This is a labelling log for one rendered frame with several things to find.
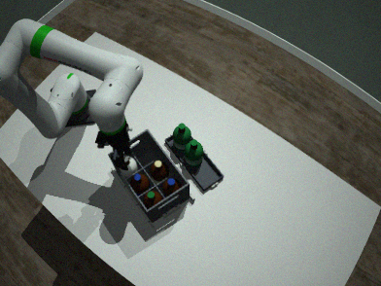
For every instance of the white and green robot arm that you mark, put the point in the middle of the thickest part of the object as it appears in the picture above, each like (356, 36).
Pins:
(120, 74)

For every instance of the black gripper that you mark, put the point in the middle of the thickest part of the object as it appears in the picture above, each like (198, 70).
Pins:
(119, 148)

